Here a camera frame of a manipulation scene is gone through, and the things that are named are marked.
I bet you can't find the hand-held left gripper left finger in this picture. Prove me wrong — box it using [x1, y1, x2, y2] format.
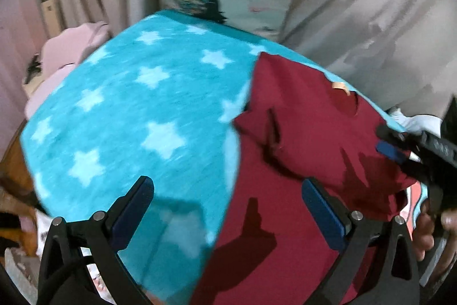
[37, 176, 155, 305]

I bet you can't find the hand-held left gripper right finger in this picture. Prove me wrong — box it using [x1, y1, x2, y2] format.
[301, 178, 420, 305]

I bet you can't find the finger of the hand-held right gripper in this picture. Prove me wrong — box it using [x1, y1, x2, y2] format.
[376, 124, 429, 184]

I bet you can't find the dark red shirt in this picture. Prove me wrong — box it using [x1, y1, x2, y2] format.
[189, 51, 418, 305]

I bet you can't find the person's right hand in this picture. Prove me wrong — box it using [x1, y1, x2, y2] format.
[412, 200, 457, 277]

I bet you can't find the white cloth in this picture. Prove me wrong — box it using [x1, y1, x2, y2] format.
[389, 107, 447, 134]

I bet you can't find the turquoise star-print blanket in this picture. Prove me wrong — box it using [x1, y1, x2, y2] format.
[19, 9, 429, 302]

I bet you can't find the beige curtain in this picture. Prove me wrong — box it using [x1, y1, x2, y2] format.
[36, 0, 454, 113]

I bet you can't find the pink cloth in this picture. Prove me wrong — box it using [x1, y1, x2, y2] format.
[24, 22, 111, 120]

